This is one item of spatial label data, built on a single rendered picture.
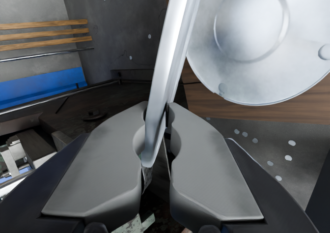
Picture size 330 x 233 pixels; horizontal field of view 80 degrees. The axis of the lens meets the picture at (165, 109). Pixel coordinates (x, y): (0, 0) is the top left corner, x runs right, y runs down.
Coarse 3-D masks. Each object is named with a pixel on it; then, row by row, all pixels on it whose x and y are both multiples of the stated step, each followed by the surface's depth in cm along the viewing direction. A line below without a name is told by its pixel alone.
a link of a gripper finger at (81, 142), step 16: (80, 144) 8; (48, 160) 7; (64, 160) 7; (32, 176) 7; (48, 176) 7; (16, 192) 6; (32, 192) 6; (48, 192) 6; (0, 208) 6; (16, 208) 6; (32, 208) 6; (0, 224) 5; (16, 224) 5; (32, 224) 5; (48, 224) 5; (64, 224) 5; (80, 224) 6
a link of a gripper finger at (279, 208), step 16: (240, 160) 8; (256, 176) 7; (272, 176) 7; (256, 192) 7; (272, 192) 7; (288, 192) 7; (272, 208) 6; (288, 208) 6; (224, 224) 6; (240, 224) 6; (256, 224) 6; (272, 224) 6; (288, 224) 6; (304, 224) 6
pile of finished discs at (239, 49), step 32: (224, 0) 35; (256, 0) 32; (288, 0) 29; (320, 0) 27; (192, 32) 43; (224, 32) 37; (256, 32) 33; (288, 32) 31; (320, 32) 28; (192, 64) 45; (224, 64) 40; (256, 64) 36; (288, 64) 32; (320, 64) 29; (224, 96) 42; (256, 96) 37; (288, 96) 34
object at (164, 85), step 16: (176, 0) 8; (192, 0) 11; (176, 16) 8; (192, 16) 26; (176, 32) 9; (160, 48) 9; (176, 48) 9; (160, 64) 9; (176, 64) 12; (160, 80) 9; (176, 80) 27; (160, 96) 10; (160, 112) 11; (160, 128) 14; (160, 144) 27; (144, 160) 15
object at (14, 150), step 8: (16, 136) 61; (8, 144) 58; (16, 144) 57; (0, 152) 56; (8, 152) 57; (16, 152) 57; (24, 152) 59; (8, 160) 57; (16, 160) 58; (8, 168) 57; (16, 168) 59; (24, 168) 62; (0, 176) 57; (8, 176) 59
